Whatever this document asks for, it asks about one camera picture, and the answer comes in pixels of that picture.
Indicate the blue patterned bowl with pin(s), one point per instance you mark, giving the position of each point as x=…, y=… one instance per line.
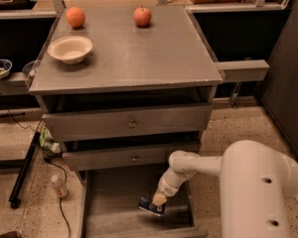
x=5, y=67

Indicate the black wheeled stand leg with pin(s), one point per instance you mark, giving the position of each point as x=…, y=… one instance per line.
x=14, y=199

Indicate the grey middle drawer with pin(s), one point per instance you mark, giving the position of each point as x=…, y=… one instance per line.
x=124, y=157

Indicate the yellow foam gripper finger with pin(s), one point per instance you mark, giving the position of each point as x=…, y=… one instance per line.
x=159, y=198

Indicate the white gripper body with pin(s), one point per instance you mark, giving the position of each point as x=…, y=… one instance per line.
x=166, y=186

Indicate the grey open bottom drawer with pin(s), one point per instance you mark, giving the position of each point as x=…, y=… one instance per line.
x=110, y=206

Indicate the grey top drawer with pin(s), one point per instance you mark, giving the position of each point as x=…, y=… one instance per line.
x=114, y=123

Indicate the grey side shelf block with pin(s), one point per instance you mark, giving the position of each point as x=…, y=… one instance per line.
x=243, y=70

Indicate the red apple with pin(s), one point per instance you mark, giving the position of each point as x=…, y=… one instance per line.
x=142, y=16

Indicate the white paper bowl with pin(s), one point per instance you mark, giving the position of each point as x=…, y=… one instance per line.
x=71, y=49

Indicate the grey drawer cabinet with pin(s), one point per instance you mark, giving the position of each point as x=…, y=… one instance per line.
x=164, y=64

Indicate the dark blue rxbar wrapper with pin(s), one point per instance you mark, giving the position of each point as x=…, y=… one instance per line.
x=146, y=204

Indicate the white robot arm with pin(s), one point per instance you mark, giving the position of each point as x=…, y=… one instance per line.
x=255, y=181

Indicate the clear plastic cup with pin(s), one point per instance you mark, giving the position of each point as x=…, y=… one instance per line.
x=30, y=69

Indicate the green white bottle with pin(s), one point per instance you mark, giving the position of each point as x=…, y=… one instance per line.
x=48, y=145

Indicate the clear plastic bottle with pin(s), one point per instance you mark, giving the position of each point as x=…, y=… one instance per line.
x=59, y=186

